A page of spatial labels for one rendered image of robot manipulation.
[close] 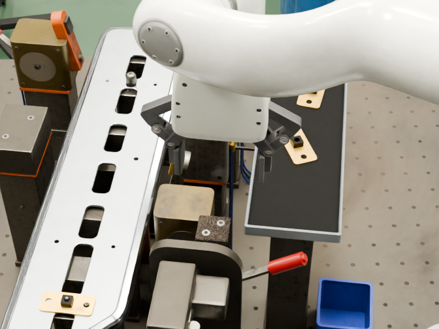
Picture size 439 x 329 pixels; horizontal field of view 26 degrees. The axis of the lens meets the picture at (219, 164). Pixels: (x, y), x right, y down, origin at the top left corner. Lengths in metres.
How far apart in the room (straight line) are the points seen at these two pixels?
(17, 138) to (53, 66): 0.23
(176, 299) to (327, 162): 0.36
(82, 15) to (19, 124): 2.01
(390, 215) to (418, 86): 1.23
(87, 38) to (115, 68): 1.74
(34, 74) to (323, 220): 0.77
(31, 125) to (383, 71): 1.02
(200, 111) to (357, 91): 1.36
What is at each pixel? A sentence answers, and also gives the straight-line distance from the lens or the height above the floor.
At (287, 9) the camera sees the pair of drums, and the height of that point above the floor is 0.09.
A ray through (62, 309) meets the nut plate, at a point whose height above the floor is 1.00.
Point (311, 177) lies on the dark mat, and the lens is 1.44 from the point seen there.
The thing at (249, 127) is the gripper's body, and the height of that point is 1.53.
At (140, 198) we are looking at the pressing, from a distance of 1.63.
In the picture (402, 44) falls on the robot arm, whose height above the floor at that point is 1.71.
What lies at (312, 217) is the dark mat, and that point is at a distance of 1.39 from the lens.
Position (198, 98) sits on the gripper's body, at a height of 1.56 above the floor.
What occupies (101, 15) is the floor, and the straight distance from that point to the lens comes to 3.73.
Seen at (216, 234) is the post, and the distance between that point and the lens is 1.44.
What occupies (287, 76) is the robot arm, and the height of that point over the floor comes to 1.68.
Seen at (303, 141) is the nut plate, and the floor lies 1.17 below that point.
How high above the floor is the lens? 2.19
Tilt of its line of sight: 45 degrees down
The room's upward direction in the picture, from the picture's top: straight up
